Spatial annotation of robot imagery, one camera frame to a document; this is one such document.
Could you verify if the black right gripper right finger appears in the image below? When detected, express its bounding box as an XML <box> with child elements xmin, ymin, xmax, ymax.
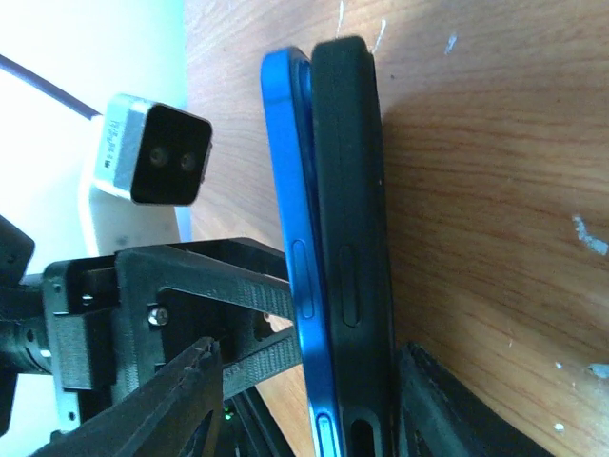
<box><xmin>395</xmin><ymin>342</ymin><xmax>550</xmax><ymax>457</ymax></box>

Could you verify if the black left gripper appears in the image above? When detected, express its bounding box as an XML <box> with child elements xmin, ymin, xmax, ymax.
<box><xmin>42</xmin><ymin>239</ymin><xmax>294</xmax><ymax>419</ymax></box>

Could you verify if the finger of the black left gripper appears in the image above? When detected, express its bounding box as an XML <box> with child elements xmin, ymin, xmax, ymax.
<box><xmin>223</xmin><ymin>328</ymin><xmax>302</xmax><ymax>398</ymax></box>

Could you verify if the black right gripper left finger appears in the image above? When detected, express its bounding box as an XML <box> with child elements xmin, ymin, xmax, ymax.
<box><xmin>34</xmin><ymin>337</ymin><xmax>223</xmax><ymax>456</ymax></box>

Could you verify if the blue-edged black phone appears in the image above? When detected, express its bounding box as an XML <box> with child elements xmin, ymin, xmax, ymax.
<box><xmin>260</xmin><ymin>47</ymin><xmax>344</xmax><ymax>456</ymax></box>

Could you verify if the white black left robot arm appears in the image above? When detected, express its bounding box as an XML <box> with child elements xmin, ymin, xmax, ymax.
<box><xmin>1</xmin><ymin>221</ymin><xmax>301</xmax><ymax>430</ymax></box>

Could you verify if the black aluminium frame rail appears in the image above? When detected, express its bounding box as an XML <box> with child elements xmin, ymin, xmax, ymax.
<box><xmin>215</xmin><ymin>387</ymin><xmax>294</xmax><ymax>456</ymax></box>

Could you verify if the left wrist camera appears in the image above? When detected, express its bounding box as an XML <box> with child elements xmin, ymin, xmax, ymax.
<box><xmin>77</xmin><ymin>93</ymin><xmax>213</xmax><ymax>257</ymax></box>

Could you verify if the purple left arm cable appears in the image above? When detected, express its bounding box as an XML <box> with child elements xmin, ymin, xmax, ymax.
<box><xmin>0</xmin><ymin>52</ymin><xmax>104</xmax><ymax>120</ymax></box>

